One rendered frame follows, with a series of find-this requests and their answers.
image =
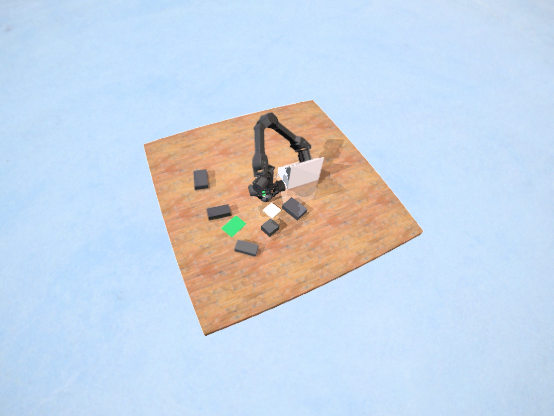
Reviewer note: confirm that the dark grey switch control unit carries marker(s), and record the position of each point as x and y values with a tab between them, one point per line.
266	196

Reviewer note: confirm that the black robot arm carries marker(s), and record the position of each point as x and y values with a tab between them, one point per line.
260	160

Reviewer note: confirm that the flat green square tile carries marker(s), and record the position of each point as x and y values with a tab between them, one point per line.
233	226

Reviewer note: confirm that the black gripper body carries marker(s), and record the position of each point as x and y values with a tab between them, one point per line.
278	185

